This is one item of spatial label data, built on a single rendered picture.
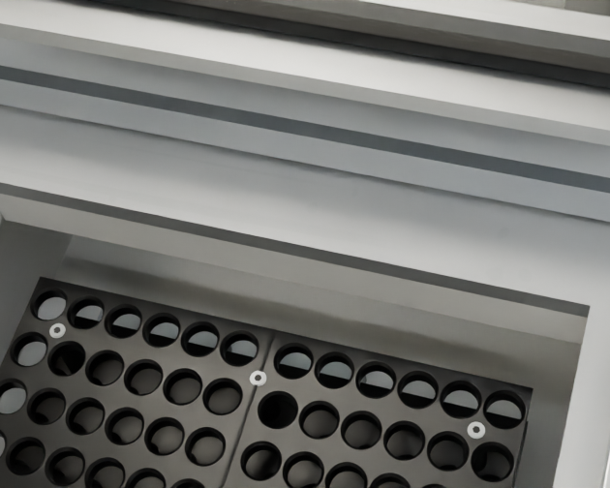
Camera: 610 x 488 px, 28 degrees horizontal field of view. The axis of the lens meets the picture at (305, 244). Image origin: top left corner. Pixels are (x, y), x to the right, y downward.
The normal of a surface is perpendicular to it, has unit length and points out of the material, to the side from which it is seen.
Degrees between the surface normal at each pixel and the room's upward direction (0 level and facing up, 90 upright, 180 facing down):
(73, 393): 0
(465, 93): 0
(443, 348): 0
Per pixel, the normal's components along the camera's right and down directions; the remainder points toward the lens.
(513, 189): -0.29, 0.84
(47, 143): -0.11, -0.50
